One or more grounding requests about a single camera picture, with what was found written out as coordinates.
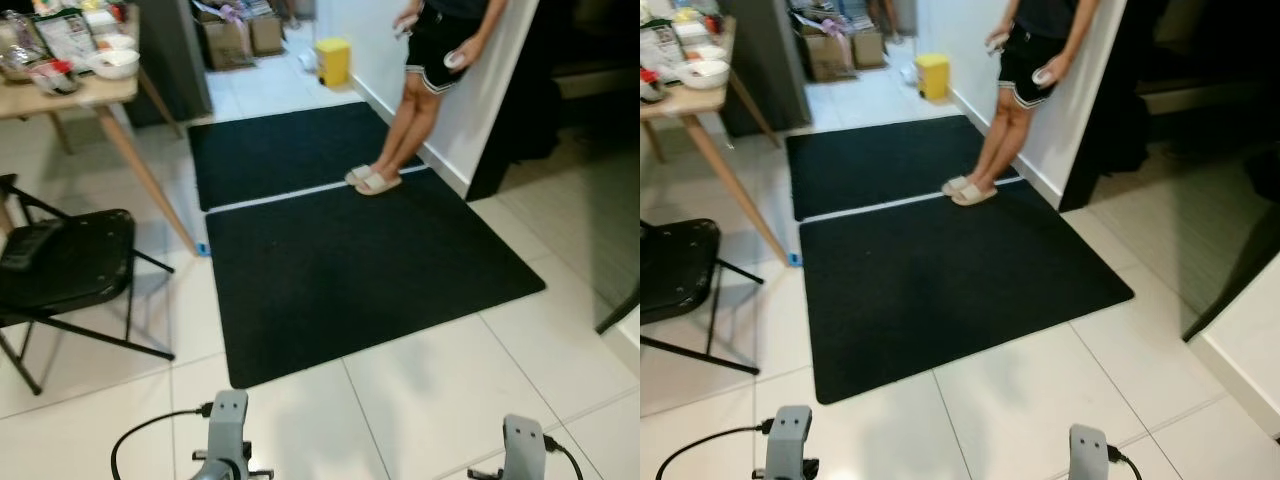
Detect black folding chair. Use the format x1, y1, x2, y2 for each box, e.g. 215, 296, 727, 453
0, 174, 177, 397
640, 217, 765, 377

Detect brown cardboard box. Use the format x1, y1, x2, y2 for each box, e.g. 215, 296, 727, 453
248, 12, 287, 57
800, 25, 857, 83
200, 15, 257, 72
850, 25, 887, 69

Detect person in black shorts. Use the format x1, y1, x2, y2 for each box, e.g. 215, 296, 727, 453
344, 0, 513, 198
940, 0, 1101, 208

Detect yellow bin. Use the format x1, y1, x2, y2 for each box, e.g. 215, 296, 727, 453
314, 38, 352, 89
914, 53, 951, 102

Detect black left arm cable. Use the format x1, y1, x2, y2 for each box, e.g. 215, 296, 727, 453
655, 420, 776, 480
109, 402, 215, 480

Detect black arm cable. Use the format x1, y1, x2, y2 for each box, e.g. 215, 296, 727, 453
655, 420, 776, 480
542, 434, 585, 480
1106, 445, 1144, 480
109, 402, 215, 480

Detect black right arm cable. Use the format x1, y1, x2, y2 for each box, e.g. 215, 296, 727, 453
1106, 445, 1144, 480
542, 434, 585, 480

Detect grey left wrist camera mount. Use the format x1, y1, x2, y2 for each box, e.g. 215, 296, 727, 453
765, 405, 813, 480
204, 389, 250, 473

